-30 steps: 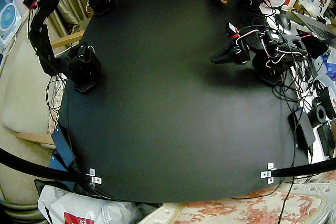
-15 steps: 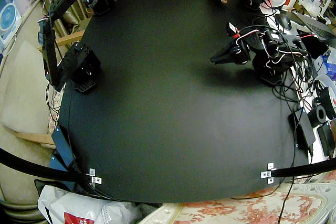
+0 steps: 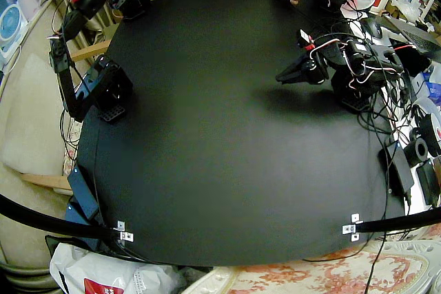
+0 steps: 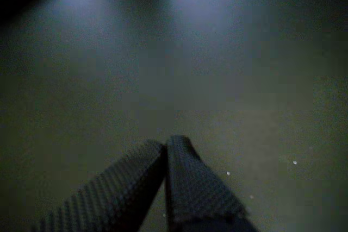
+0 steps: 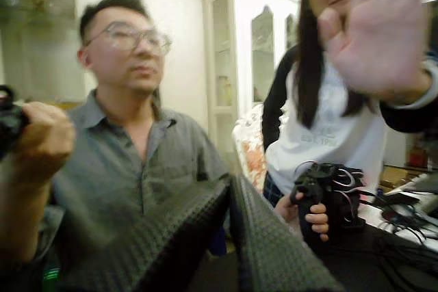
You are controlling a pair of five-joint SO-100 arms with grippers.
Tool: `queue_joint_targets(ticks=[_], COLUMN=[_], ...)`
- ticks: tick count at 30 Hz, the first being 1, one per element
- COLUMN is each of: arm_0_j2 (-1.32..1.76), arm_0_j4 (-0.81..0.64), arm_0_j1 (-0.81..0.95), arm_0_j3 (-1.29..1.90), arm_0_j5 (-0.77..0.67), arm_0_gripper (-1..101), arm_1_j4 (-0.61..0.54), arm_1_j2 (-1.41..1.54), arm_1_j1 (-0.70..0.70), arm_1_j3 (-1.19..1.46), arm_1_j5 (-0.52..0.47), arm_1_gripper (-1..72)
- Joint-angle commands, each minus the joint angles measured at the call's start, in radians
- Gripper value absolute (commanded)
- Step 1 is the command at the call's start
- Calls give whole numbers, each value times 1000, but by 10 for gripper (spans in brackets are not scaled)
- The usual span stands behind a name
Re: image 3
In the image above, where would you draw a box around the looped thin black cable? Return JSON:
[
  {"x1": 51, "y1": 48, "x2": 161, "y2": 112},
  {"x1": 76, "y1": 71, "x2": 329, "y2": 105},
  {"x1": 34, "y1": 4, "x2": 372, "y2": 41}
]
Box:
[{"x1": 59, "y1": 109, "x2": 82, "y2": 149}]

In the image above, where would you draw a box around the black laptop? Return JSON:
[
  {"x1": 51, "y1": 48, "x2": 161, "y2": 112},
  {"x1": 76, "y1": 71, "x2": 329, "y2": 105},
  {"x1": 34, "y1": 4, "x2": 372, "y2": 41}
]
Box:
[{"x1": 378, "y1": 14, "x2": 441, "y2": 54}]

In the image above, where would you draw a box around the large black table mat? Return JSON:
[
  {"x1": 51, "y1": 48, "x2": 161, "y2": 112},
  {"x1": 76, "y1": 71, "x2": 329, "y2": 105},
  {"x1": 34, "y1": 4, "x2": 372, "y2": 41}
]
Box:
[{"x1": 74, "y1": 0, "x2": 408, "y2": 269}]

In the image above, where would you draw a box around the white plastic bag red print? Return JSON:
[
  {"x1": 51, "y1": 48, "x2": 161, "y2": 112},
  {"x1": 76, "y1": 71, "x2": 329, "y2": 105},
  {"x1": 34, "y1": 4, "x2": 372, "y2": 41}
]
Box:
[{"x1": 49, "y1": 242, "x2": 180, "y2": 294}]

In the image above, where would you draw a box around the beige seat cushion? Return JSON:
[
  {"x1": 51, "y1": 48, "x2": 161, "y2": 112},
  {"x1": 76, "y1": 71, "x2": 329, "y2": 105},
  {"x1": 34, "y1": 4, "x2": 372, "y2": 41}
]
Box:
[{"x1": 1, "y1": 53, "x2": 72, "y2": 175}]

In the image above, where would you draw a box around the flat black rectangular device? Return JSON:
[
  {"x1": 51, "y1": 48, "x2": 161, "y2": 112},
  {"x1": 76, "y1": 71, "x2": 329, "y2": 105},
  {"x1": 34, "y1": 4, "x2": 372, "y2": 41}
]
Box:
[{"x1": 378, "y1": 140, "x2": 416, "y2": 198}]

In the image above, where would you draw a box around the blue printed box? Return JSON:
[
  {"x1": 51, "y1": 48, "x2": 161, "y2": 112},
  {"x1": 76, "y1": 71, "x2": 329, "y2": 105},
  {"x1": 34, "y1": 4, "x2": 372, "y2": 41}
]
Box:
[{"x1": 420, "y1": 66, "x2": 441, "y2": 101}]

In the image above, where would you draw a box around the black tape roll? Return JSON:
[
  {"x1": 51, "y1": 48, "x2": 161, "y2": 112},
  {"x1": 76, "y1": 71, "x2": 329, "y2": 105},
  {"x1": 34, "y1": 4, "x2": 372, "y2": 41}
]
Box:
[{"x1": 402, "y1": 137, "x2": 430, "y2": 167}]

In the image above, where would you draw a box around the small white blue fan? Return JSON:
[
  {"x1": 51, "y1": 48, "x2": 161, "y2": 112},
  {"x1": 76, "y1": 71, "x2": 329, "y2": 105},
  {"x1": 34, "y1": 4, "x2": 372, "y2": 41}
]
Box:
[{"x1": 0, "y1": 3, "x2": 29, "y2": 63}]

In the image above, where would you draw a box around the floral upholstered white chair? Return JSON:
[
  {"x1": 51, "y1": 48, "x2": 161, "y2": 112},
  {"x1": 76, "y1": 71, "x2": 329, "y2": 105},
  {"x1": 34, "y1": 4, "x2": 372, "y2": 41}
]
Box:
[{"x1": 181, "y1": 238, "x2": 441, "y2": 294}]

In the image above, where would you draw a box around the black frame bar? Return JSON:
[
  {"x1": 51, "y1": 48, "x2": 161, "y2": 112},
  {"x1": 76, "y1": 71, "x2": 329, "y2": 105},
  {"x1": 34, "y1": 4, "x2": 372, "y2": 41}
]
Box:
[
  {"x1": 356, "y1": 207, "x2": 441, "y2": 233},
  {"x1": 0, "y1": 193, "x2": 120, "y2": 240}
]

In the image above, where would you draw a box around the black filament spool red label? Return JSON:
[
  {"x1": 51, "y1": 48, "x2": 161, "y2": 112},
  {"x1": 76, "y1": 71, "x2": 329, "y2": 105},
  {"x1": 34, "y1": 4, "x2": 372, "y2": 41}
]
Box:
[{"x1": 409, "y1": 113, "x2": 441, "y2": 157}]

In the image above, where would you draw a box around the dark blue clamp plate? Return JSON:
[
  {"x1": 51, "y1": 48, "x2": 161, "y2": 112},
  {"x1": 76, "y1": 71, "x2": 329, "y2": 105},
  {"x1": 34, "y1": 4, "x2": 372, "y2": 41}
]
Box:
[
  {"x1": 67, "y1": 165, "x2": 99, "y2": 221},
  {"x1": 64, "y1": 202, "x2": 92, "y2": 229}
]

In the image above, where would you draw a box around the long black hanging cable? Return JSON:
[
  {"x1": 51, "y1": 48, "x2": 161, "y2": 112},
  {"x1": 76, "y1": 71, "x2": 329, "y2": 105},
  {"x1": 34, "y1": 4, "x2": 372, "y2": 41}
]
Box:
[{"x1": 364, "y1": 233, "x2": 389, "y2": 294}]

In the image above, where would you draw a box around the black rectangular box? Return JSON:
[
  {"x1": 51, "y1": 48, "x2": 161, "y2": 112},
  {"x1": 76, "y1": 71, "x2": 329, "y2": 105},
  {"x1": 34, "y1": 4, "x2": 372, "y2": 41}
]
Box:
[{"x1": 416, "y1": 160, "x2": 441, "y2": 206}]

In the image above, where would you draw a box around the beige pleated curtain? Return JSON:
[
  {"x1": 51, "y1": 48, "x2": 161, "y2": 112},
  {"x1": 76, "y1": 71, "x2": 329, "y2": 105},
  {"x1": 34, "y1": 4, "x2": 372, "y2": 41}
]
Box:
[{"x1": 48, "y1": 0, "x2": 114, "y2": 50}]

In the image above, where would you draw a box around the black computer mouse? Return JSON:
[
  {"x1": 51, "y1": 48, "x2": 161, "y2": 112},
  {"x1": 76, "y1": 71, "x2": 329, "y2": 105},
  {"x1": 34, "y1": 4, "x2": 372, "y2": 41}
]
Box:
[{"x1": 365, "y1": 18, "x2": 384, "y2": 40}]

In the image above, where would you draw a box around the small black box white label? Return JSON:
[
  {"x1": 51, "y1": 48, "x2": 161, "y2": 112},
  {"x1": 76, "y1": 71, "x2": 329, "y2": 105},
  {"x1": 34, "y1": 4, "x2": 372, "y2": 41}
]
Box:
[{"x1": 296, "y1": 28, "x2": 313, "y2": 50}]

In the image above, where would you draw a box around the wooden chair frame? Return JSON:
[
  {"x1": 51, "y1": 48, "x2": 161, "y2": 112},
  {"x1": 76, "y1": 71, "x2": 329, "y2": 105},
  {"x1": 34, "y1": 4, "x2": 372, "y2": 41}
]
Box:
[{"x1": 19, "y1": 39, "x2": 113, "y2": 194}]

